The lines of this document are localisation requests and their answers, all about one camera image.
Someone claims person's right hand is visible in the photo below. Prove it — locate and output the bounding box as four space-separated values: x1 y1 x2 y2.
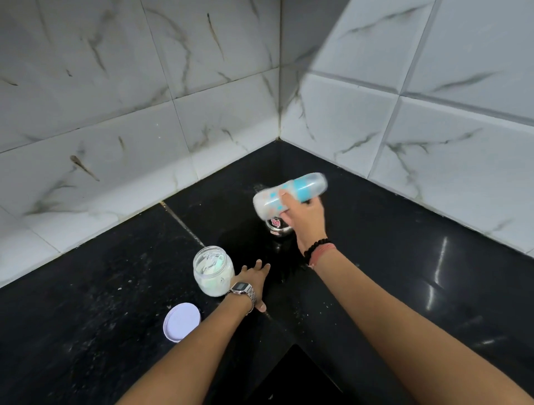
279 190 327 256

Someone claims person's left hand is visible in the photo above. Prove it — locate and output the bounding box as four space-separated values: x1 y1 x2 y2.
230 260 271 313

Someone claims glass jar of white powder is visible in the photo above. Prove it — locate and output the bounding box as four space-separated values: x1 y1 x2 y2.
193 246 235 298

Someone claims red thread bracelet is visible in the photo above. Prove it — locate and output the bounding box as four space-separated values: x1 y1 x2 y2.
308 243 337 269

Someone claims clear blue-printed plastic bottle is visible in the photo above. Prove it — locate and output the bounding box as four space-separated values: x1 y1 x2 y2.
253 172 328 222

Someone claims black bead bracelet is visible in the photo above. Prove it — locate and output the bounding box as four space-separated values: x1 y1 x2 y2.
303 238 333 258

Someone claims person's right forearm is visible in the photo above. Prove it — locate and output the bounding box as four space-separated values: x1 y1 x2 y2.
311 247 534 405

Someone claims white round jar lid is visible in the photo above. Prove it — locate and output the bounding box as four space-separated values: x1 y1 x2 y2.
163 303 202 344

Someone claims small steel container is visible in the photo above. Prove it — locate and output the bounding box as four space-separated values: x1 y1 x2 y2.
264 215 294 238

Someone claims person's left forearm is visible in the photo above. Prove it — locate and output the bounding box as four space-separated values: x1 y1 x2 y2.
116 291 254 405

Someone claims silver digital wristwatch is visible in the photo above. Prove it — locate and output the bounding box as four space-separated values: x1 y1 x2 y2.
226 281 257 313

